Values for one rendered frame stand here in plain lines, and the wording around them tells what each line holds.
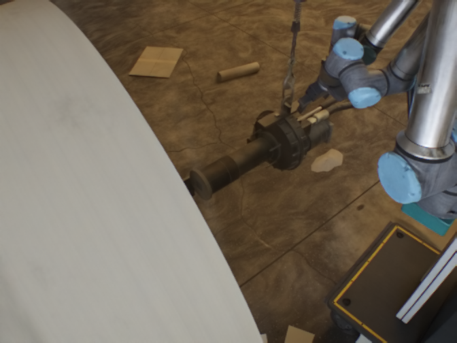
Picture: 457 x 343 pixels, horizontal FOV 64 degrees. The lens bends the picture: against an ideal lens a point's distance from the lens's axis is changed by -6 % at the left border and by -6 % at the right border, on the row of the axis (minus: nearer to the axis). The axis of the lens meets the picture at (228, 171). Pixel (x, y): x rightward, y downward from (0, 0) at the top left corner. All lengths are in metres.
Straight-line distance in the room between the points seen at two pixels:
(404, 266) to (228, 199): 1.24
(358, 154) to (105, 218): 2.73
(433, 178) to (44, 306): 0.91
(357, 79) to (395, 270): 1.25
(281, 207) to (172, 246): 2.08
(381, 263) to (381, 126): 1.63
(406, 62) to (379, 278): 1.25
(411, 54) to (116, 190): 0.90
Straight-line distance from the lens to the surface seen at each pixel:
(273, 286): 2.38
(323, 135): 1.97
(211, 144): 3.13
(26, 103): 0.75
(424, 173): 1.07
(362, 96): 1.22
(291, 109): 1.73
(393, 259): 2.26
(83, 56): 0.82
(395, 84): 1.31
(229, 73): 3.82
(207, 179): 1.55
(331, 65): 1.31
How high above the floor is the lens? 2.11
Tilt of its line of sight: 46 degrees down
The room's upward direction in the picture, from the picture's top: straight up
